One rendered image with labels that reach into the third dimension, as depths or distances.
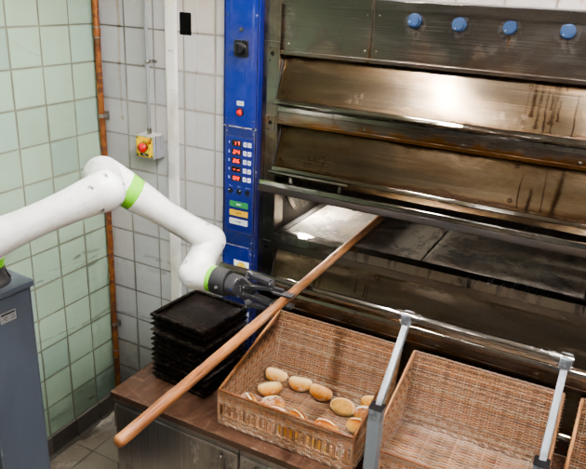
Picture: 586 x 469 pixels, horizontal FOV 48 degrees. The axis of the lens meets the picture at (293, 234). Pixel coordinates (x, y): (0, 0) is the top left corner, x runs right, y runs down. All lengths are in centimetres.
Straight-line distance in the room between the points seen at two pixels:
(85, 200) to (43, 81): 97
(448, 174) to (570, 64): 51
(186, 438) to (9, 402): 66
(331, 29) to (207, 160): 77
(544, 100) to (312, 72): 82
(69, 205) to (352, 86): 107
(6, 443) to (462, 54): 200
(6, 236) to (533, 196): 164
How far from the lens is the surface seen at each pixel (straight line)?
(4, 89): 273
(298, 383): 269
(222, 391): 247
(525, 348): 207
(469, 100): 227
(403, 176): 237
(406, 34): 233
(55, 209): 199
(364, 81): 239
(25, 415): 250
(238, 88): 258
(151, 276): 316
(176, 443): 269
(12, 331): 232
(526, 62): 224
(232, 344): 183
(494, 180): 231
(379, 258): 250
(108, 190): 196
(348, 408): 258
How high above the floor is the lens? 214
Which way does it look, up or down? 21 degrees down
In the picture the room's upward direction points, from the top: 3 degrees clockwise
